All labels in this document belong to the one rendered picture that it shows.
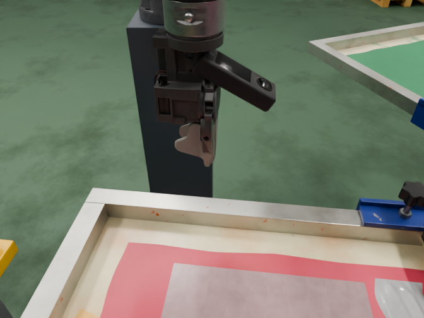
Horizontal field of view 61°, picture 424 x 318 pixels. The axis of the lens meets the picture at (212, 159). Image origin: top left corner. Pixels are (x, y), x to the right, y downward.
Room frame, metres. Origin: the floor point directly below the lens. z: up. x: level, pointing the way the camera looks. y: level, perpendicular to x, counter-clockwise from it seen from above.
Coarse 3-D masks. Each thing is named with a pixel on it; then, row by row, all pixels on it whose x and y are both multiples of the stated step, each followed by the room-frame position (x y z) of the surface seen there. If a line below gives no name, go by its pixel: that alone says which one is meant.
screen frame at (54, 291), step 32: (96, 192) 0.48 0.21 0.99; (128, 192) 0.48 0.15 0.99; (96, 224) 0.40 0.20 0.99; (192, 224) 0.43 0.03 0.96; (224, 224) 0.42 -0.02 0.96; (256, 224) 0.42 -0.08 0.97; (288, 224) 0.41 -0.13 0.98; (320, 224) 0.40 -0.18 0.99; (352, 224) 0.40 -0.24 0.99; (64, 256) 0.34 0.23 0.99; (64, 288) 0.28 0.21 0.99
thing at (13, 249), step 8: (0, 240) 0.40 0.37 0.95; (8, 240) 0.40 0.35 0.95; (0, 248) 0.38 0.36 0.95; (8, 248) 0.38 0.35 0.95; (16, 248) 0.39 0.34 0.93; (0, 256) 0.36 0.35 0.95; (8, 256) 0.37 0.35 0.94; (0, 264) 0.35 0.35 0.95; (8, 264) 0.37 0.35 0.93; (0, 272) 0.35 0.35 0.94; (0, 304) 0.35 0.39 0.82; (0, 312) 0.34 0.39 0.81; (8, 312) 0.36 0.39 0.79
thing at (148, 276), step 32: (128, 256) 0.36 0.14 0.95; (160, 256) 0.36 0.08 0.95; (192, 256) 0.36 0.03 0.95; (224, 256) 0.36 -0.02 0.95; (256, 256) 0.36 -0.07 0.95; (288, 256) 0.36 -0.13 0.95; (128, 288) 0.30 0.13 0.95; (160, 288) 0.30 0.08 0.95; (192, 288) 0.30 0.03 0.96; (224, 288) 0.30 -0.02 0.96; (256, 288) 0.30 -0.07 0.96; (288, 288) 0.30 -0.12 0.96; (320, 288) 0.30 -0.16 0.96; (352, 288) 0.30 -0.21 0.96
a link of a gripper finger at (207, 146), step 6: (210, 108) 0.41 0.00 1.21; (210, 114) 0.41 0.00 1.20; (204, 120) 0.41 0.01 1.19; (210, 120) 0.40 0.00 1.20; (204, 126) 0.40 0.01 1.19; (210, 126) 0.40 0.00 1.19; (204, 132) 0.40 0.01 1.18; (210, 132) 0.40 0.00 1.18; (204, 138) 0.40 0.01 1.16; (210, 138) 0.40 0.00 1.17; (204, 144) 0.41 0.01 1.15; (210, 144) 0.40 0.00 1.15; (204, 150) 0.41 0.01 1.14; (210, 150) 0.41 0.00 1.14
